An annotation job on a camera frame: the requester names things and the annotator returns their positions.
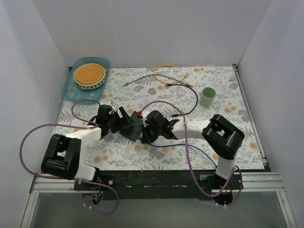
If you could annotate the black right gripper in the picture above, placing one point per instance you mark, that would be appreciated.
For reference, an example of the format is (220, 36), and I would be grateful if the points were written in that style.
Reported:
(146, 129)

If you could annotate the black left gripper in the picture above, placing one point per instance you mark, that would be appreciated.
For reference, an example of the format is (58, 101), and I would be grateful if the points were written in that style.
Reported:
(119, 120)

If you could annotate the black network switch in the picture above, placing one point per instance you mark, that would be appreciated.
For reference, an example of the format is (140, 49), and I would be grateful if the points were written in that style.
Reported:
(133, 130)

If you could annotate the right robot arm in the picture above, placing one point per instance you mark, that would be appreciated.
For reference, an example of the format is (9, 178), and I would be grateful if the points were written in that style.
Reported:
(223, 137)

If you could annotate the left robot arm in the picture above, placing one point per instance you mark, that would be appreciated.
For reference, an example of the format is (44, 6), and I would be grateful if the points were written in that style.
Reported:
(62, 157)

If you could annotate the floral table mat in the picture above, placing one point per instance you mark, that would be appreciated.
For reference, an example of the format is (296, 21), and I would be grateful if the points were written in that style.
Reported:
(170, 90)

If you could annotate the woven basket plate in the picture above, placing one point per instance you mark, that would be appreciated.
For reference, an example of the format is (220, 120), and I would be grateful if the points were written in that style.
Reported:
(89, 76)

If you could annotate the teal plastic tray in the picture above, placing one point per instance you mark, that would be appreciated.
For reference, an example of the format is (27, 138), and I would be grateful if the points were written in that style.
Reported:
(71, 92)

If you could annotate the green cup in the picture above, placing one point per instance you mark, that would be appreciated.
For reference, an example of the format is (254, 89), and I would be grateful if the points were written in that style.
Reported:
(207, 96)

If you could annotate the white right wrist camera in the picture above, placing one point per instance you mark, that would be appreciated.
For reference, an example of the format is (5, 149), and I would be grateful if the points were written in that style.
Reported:
(142, 115)

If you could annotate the aluminium frame rail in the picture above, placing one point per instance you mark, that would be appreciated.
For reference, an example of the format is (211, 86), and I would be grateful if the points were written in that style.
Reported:
(43, 185)

